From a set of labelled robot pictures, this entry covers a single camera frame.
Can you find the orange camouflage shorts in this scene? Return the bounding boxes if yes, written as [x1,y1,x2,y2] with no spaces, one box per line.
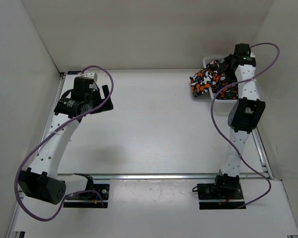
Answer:
[189,55,237,97]

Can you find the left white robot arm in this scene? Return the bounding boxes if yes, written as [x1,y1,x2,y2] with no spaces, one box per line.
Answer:
[15,76,114,205]

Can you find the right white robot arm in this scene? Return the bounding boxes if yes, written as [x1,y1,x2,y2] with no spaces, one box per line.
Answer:
[213,43,266,198]

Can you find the white plastic basket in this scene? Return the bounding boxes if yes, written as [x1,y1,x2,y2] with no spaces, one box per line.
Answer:
[203,56,238,103]

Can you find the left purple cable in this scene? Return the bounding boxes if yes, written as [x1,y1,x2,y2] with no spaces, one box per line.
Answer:
[14,65,114,221]

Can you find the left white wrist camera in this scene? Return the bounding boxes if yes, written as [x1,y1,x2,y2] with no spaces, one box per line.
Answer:
[79,72,98,81]

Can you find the aluminium front rail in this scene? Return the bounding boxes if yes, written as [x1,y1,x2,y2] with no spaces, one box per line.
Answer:
[58,173,262,180]

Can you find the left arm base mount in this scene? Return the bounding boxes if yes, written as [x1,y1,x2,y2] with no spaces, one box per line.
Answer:
[63,173,110,209]

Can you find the aluminium right side rail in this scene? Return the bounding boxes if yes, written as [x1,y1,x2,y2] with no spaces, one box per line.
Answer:
[252,128,274,179]

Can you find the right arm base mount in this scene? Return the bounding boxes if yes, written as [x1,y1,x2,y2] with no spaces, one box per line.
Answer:
[192,183,246,210]

